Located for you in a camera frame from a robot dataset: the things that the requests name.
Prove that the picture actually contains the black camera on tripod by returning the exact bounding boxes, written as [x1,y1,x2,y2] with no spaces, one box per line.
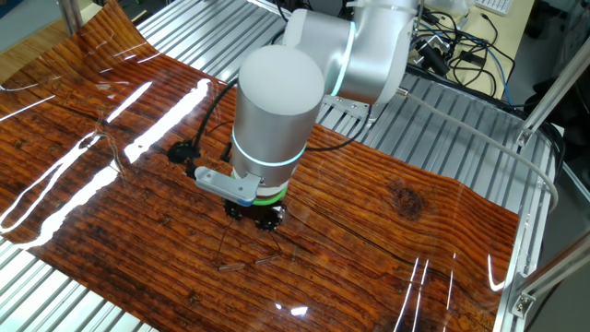
[409,18,455,77]

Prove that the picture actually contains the white keyboard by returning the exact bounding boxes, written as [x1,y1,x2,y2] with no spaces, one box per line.
[474,0,513,17]

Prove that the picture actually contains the green flange ring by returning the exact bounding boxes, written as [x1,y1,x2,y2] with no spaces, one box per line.
[230,172,289,208]

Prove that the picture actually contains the black tangled desk cables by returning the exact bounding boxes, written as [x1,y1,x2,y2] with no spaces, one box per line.
[417,8,517,98]

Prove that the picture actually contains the grey cable with metal plug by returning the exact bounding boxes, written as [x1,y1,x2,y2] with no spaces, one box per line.
[395,87,560,213]

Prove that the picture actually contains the light wooden desk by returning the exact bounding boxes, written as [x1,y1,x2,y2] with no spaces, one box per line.
[423,0,536,101]

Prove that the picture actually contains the blue cable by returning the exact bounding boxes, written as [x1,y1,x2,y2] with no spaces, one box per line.
[486,45,513,105]

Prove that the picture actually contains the glossy wood-grain mat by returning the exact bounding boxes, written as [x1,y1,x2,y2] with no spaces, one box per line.
[0,0,521,332]

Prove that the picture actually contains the round metal post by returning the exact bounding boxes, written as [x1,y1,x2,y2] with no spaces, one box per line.
[57,0,85,36]

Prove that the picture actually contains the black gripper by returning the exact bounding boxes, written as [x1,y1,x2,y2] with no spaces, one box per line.
[222,198,287,232]

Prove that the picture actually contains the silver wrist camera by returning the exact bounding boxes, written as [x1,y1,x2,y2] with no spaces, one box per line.
[193,165,264,208]

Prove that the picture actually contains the black camera cable with ferrite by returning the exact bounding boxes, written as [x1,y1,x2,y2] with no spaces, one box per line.
[166,77,239,179]

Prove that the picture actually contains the thin wire rimless glasses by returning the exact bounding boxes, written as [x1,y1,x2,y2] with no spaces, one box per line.
[214,220,285,273]

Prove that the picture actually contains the black cable from wrist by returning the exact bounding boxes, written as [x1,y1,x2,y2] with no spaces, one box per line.
[305,105,374,153]

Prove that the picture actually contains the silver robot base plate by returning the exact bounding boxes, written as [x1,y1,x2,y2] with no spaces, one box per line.
[317,94,372,122]

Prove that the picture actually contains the aluminium frame bar with bracket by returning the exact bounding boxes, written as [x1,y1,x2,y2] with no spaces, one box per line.
[510,239,590,319]

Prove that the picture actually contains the slanted aluminium frame post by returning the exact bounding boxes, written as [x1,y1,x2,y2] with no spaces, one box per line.
[515,34,590,148]

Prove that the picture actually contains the black fabric bag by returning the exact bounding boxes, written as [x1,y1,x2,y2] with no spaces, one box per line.
[525,77,590,162]

